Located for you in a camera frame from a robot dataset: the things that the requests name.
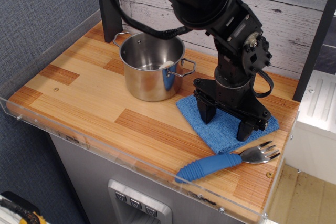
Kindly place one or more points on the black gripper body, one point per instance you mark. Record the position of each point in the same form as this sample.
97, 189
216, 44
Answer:
240, 101

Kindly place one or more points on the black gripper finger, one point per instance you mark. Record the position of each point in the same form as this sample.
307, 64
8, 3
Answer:
206, 110
245, 129

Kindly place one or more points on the blue cloth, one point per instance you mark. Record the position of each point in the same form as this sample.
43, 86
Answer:
221, 132

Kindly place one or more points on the metal pot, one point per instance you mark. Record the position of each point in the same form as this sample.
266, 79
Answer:
153, 68

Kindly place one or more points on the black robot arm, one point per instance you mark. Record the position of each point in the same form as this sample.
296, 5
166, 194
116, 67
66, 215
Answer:
243, 52

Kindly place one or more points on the white block beside table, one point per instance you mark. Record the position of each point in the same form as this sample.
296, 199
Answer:
311, 146

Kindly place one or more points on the silver control panel with buttons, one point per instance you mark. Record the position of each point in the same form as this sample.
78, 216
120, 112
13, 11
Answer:
132, 206

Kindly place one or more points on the grey cabinet front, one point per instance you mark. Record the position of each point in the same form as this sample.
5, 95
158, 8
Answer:
90, 173

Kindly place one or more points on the black and yellow object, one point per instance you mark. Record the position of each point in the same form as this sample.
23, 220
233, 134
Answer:
15, 209

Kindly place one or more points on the blue handled metal fork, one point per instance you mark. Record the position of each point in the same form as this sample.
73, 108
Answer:
259, 154

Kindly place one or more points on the right black frame post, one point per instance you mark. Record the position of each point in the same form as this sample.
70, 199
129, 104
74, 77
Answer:
318, 40

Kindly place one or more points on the black frame post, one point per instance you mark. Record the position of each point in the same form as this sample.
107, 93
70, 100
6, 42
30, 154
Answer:
111, 20
318, 40

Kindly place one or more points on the left black frame post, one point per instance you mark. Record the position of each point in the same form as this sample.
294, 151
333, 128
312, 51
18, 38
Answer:
111, 20

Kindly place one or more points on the clear acrylic guard rail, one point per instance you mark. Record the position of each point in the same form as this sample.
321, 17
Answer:
79, 96

